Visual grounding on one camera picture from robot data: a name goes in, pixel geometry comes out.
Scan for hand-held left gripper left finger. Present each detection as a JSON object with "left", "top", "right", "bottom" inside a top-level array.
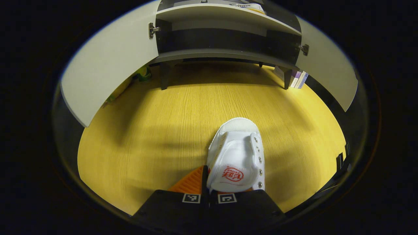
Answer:
[{"left": 132, "top": 165, "right": 210, "bottom": 234}]

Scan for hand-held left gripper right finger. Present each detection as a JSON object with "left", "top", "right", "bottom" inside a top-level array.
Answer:
[{"left": 210, "top": 189, "right": 286, "bottom": 234}]

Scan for white shoe cabinet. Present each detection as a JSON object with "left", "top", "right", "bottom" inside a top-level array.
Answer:
[{"left": 60, "top": 0, "right": 359, "bottom": 128}]

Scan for white shoe cabinet door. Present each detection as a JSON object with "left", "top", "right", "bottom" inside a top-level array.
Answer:
[
  {"left": 60, "top": 0, "right": 160, "bottom": 128},
  {"left": 296, "top": 15, "right": 359, "bottom": 112}
]

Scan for green drink bottle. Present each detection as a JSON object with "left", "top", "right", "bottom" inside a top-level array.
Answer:
[{"left": 136, "top": 65, "right": 153, "bottom": 83}]

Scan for yellow plush toy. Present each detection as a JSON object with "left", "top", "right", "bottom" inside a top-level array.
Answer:
[{"left": 104, "top": 74, "right": 134, "bottom": 104}]

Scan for black backdrop cloth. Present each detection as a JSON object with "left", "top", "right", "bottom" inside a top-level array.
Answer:
[
  {"left": 307, "top": 75, "right": 370, "bottom": 196},
  {"left": 52, "top": 82, "right": 84, "bottom": 183}
]

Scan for purple and white boxes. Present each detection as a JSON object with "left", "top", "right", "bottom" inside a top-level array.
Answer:
[{"left": 290, "top": 70, "right": 309, "bottom": 89}]

